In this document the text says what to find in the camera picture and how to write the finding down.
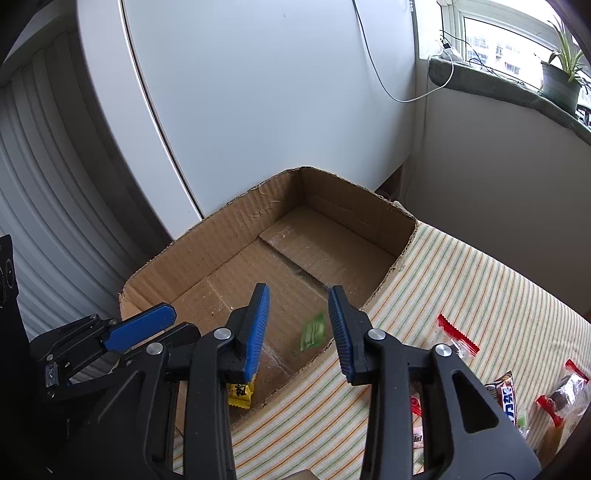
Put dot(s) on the brown cardboard box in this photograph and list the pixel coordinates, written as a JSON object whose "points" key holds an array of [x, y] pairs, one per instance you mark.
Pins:
{"points": [[221, 258]]}

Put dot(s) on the pink and white candy packet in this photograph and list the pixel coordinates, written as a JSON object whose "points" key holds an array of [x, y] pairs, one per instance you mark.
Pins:
{"points": [[418, 437]]}

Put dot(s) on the yellow candy packet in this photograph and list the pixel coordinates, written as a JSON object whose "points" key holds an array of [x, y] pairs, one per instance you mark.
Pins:
{"points": [[240, 396]]}

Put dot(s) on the white charger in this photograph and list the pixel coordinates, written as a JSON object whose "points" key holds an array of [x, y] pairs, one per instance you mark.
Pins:
{"points": [[448, 53]]}

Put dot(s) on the dark green windowsill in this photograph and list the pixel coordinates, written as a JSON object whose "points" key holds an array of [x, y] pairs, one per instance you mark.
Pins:
{"points": [[498, 87]]}

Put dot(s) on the red-edged clear date packet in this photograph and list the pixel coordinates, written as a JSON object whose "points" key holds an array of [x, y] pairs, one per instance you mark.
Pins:
{"points": [[561, 397], [457, 333]]}

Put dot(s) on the beige pastry packet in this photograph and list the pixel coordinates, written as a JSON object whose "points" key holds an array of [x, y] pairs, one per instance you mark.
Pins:
{"points": [[556, 436]]}

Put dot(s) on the potted spider plant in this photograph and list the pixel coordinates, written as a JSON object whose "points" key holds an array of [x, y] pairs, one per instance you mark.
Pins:
{"points": [[558, 87]]}

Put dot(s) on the yellow ball candy wrapper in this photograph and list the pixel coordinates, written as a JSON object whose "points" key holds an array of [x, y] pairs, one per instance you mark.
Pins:
{"points": [[521, 420]]}

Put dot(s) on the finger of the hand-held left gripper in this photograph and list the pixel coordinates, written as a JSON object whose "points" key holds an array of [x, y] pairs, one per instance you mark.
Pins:
{"points": [[83, 391], [138, 325]]}

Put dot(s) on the white ribbed panel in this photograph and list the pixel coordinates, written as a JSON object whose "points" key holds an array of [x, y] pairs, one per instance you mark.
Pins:
{"points": [[55, 184]]}

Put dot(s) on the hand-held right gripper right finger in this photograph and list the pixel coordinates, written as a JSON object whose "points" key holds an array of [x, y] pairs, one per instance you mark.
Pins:
{"points": [[339, 337]]}

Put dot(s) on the brown snack bar blue print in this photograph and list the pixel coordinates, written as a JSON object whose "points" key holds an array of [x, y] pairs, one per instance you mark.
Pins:
{"points": [[505, 394]]}

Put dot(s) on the white window frame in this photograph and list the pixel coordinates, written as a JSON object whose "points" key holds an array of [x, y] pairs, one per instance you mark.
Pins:
{"points": [[457, 27]]}

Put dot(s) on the red and white candy packet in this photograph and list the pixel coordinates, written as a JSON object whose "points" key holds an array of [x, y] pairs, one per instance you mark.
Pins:
{"points": [[416, 404]]}

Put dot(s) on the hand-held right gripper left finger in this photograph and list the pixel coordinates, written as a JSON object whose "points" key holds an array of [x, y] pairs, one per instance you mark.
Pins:
{"points": [[255, 332]]}

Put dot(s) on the white wardrobe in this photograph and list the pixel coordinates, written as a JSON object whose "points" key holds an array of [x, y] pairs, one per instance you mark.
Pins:
{"points": [[258, 92]]}

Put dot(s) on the striped bedsheet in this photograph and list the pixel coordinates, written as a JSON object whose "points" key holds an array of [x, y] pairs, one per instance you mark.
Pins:
{"points": [[461, 277]]}

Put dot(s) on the green candy wrapper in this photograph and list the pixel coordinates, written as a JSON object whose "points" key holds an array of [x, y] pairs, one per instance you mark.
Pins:
{"points": [[313, 333]]}

